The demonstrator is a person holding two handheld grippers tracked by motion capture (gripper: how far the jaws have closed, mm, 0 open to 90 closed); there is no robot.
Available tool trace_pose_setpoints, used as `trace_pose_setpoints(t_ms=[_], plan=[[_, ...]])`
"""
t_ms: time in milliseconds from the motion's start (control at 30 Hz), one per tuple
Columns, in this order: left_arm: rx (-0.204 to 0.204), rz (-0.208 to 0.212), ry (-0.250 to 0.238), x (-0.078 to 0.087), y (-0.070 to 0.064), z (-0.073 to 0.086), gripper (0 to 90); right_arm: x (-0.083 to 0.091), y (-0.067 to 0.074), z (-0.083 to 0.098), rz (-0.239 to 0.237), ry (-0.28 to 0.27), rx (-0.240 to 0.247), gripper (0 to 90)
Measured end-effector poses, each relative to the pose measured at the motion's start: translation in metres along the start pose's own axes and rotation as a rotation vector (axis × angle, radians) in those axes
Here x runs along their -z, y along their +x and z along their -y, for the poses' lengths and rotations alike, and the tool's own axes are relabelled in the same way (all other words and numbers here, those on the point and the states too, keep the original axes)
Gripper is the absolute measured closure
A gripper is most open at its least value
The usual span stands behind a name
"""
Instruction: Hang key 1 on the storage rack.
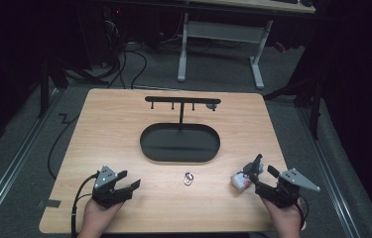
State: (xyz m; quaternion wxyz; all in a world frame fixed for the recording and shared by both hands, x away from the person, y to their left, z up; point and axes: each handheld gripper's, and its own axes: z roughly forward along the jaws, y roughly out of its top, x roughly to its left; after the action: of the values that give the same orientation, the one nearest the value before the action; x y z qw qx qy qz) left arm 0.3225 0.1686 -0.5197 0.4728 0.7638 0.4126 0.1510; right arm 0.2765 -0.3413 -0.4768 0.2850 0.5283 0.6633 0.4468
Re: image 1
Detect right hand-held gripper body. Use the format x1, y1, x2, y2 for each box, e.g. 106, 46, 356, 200
254, 168, 321, 209

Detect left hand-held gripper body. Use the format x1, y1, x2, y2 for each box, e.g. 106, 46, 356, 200
91, 165, 134, 209

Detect black and white doll keychain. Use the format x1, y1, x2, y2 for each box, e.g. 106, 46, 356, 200
230, 153, 265, 192

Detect black key holder stand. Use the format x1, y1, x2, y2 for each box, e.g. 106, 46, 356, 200
139, 95, 222, 164

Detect person's left hand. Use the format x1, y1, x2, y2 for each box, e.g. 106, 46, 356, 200
76, 198, 124, 238

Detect person's right hand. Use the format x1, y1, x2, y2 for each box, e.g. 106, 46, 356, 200
260, 197, 308, 238

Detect grey tape strip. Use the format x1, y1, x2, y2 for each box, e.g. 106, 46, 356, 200
37, 198, 62, 209

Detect black metal stand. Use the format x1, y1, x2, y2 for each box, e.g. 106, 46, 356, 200
37, 56, 109, 119
262, 77, 324, 141

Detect small red object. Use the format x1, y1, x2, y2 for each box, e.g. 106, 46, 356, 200
273, 41, 288, 55

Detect white-legged wooden desk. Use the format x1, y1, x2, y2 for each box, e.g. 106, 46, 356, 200
176, 0, 317, 90

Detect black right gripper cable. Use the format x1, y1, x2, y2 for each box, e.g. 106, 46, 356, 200
296, 194, 310, 230

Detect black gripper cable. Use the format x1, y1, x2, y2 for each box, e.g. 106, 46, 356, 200
70, 173, 100, 238
296, 194, 310, 230

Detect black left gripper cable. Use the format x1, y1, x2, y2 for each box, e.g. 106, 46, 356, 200
70, 173, 100, 238

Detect aluminium floor rail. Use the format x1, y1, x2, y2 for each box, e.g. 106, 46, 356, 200
0, 88, 62, 234
297, 107, 362, 238

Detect black floor cable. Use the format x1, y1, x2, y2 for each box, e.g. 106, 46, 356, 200
47, 113, 80, 180

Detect bundle of black floor cables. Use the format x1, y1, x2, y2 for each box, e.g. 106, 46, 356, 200
102, 19, 149, 90

